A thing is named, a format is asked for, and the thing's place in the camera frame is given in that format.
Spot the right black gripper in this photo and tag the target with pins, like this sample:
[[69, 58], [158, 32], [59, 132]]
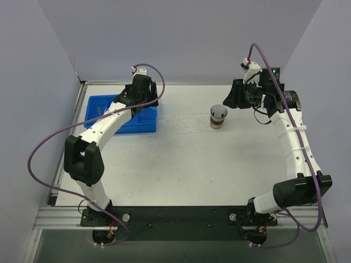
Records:
[[236, 93]]

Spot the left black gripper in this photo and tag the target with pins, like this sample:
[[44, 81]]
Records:
[[149, 101]]

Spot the clear brown-banded cup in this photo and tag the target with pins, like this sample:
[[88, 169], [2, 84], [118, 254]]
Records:
[[218, 115]]

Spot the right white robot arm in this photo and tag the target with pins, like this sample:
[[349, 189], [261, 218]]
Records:
[[305, 181]]

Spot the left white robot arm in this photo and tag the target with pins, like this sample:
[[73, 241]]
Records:
[[82, 156]]

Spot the clear textured oval tray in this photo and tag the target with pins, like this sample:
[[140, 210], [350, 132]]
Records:
[[194, 123]]

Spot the blue plastic bin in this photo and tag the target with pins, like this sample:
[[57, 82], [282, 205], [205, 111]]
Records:
[[143, 122]]

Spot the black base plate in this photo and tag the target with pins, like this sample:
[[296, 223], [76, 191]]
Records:
[[179, 223]]

